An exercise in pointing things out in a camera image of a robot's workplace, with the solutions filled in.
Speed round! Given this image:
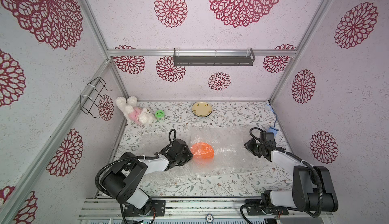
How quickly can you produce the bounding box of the orange plate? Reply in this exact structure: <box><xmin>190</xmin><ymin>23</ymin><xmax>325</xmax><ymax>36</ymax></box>
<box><xmin>185</xmin><ymin>128</ymin><xmax>253</xmax><ymax>176</ymax></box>

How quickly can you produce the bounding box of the clear bubble wrap sheet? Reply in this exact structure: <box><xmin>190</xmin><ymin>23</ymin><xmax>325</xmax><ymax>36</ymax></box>
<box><xmin>143</xmin><ymin>126</ymin><xmax>269</xmax><ymax>189</ymax></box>

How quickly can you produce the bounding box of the yellow plate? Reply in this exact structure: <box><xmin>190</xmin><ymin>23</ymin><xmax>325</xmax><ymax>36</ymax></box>
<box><xmin>191</xmin><ymin>102</ymin><xmax>213</xmax><ymax>118</ymax></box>

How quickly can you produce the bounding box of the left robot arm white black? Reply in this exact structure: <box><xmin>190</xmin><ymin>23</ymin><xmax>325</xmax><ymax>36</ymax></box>
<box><xmin>95</xmin><ymin>129</ymin><xmax>193</xmax><ymax>216</ymax></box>

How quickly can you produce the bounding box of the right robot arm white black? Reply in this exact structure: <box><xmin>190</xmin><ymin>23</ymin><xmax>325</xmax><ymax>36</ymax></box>
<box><xmin>240</xmin><ymin>128</ymin><xmax>339</xmax><ymax>223</ymax></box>

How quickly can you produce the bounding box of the green round toy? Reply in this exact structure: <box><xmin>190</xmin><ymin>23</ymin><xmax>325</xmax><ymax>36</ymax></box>
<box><xmin>155</xmin><ymin>110</ymin><xmax>165</xmax><ymax>120</ymax></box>

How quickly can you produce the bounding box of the white plush bunny pink dress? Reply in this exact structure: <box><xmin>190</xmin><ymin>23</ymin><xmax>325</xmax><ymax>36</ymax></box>
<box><xmin>115</xmin><ymin>96</ymin><xmax>156</xmax><ymax>125</ymax></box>

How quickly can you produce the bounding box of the blue toy with cord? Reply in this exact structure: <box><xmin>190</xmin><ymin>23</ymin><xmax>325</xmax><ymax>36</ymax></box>
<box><xmin>265</xmin><ymin>103</ymin><xmax>279</xmax><ymax>136</ymax></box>

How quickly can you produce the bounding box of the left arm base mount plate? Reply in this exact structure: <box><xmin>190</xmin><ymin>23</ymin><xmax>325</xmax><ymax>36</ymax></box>
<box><xmin>124</xmin><ymin>200</ymin><xmax>166</xmax><ymax>218</ymax></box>

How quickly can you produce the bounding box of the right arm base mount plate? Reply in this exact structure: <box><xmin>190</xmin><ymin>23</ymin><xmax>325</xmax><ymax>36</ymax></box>
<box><xmin>245</xmin><ymin>199</ymin><xmax>289</xmax><ymax>216</ymax></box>

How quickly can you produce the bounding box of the aluminium front rail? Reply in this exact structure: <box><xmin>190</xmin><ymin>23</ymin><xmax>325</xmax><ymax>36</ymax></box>
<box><xmin>76</xmin><ymin>197</ymin><xmax>336</xmax><ymax>224</ymax></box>

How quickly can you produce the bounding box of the black wire wall basket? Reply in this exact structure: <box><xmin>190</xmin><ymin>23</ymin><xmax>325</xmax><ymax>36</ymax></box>
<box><xmin>79</xmin><ymin>77</ymin><xmax>113</xmax><ymax>119</ymax></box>

